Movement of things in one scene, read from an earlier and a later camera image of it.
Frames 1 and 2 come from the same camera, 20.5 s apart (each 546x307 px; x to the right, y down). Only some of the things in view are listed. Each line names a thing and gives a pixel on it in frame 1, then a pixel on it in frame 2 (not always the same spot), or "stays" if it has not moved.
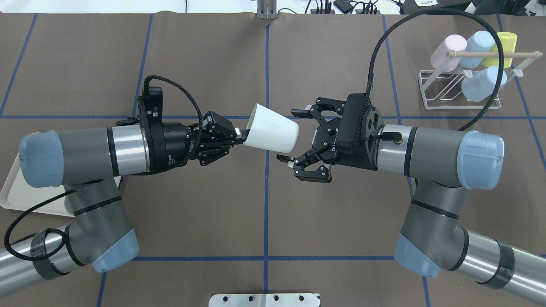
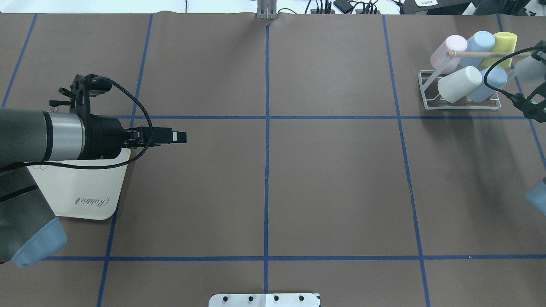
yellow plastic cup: (508, 40) stays
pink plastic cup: (439, 59) stays
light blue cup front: (481, 41) stays
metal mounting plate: (265, 300) stays
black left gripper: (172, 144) -> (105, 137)
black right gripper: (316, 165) -> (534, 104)
